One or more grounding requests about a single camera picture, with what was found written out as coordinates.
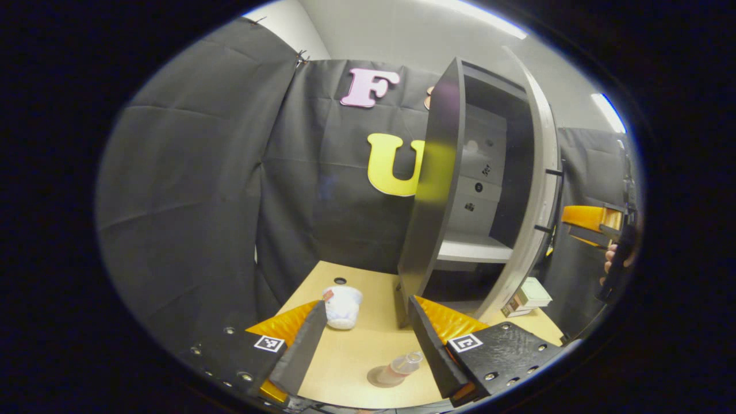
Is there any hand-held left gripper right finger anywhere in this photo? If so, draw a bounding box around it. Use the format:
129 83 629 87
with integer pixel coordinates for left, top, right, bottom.
407 295 576 408

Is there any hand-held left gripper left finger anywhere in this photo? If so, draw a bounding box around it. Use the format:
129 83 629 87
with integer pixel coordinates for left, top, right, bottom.
178 299 328 406

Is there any clear plastic bottle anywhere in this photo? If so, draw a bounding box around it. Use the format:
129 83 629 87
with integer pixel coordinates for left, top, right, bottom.
377 352 424 387

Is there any dark grey cabinet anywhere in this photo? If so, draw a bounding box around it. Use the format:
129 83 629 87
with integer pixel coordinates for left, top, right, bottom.
397 56 555 329

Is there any white fluffy rolled towel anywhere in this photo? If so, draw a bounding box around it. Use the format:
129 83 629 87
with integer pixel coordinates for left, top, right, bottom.
322 286 364 330

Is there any black backdrop cloth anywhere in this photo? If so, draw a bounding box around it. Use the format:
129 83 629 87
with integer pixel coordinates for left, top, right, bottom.
95 17 633 348

